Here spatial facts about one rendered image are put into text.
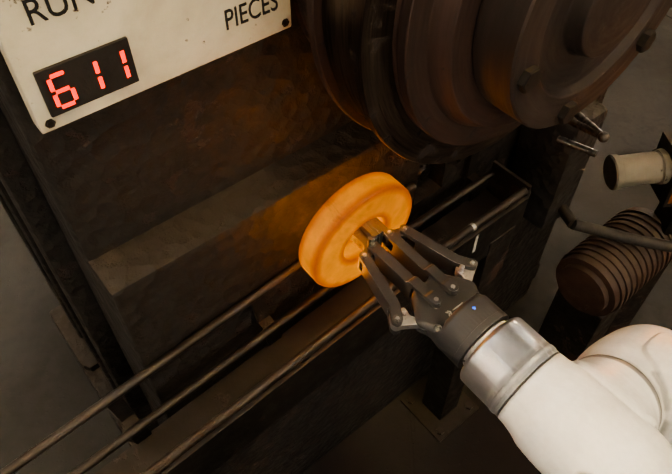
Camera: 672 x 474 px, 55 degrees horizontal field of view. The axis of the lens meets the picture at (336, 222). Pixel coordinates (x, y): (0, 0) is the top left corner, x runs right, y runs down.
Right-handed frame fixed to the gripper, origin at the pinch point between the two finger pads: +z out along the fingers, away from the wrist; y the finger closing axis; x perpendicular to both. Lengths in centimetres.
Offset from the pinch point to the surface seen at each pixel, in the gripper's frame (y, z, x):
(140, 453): -33.0, 1.7, -22.8
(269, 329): -11.8, 2.8, -16.4
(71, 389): -38, 53, -87
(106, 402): -33.3, 5.0, -12.6
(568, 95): 17.5, -10.6, 17.7
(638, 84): 171, 36, -87
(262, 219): -9.0, 6.8, 0.9
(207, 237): -15.9, 7.4, 2.4
